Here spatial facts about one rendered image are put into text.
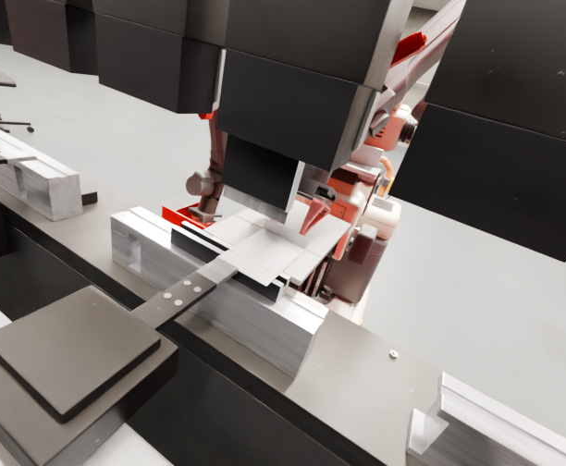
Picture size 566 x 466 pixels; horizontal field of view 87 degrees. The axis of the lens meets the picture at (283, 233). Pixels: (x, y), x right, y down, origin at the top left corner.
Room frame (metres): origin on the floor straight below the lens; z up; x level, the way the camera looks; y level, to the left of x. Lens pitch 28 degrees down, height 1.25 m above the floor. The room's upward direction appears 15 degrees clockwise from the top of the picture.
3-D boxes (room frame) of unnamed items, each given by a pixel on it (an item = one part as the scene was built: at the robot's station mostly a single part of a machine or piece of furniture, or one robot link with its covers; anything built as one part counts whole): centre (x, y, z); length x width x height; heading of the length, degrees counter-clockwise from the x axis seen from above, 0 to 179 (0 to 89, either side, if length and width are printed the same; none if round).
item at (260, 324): (0.38, 0.10, 0.92); 0.39 x 0.06 x 0.10; 69
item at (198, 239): (0.37, 0.07, 0.99); 0.20 x 0.03 x 0.03; 69
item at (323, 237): (0.50, -0.01, 1.00); 0.26 x 0.18 x 0.01; 159
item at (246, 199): (0.36, 0.05, 1.13); 0.10 x 0.02 x 0.10; 69
